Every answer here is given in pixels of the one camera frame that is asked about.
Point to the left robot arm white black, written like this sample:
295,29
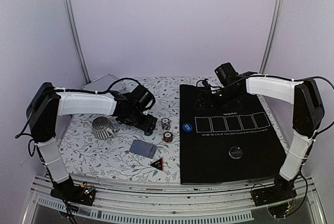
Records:
50,104

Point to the triangular all in marker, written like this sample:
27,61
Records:
158,164

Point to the striped mug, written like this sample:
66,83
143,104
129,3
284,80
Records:
102,128

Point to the clear round dealer button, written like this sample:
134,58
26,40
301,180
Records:
235,152

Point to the right aluminium frame post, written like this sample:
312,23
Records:
271,35

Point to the blue small blind button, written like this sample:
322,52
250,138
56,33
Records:
187,127

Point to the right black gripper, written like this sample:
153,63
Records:
202,97

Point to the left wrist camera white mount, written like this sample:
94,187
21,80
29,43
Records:
141,99

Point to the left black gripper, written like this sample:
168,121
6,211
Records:
148,126

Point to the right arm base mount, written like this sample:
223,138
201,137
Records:
280,191

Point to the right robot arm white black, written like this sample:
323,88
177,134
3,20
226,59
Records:
303,94

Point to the aluminium frame post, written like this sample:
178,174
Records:
76,40
271,35

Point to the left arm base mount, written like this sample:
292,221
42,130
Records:
81,194

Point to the left aluminium frame post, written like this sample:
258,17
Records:
76,40

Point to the grey box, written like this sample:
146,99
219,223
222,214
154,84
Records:
102,84

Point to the black red 100 chip stack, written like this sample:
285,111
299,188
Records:
168,137

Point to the front aluminium rail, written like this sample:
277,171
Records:
119,201

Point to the black poker mat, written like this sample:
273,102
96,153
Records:
241,122

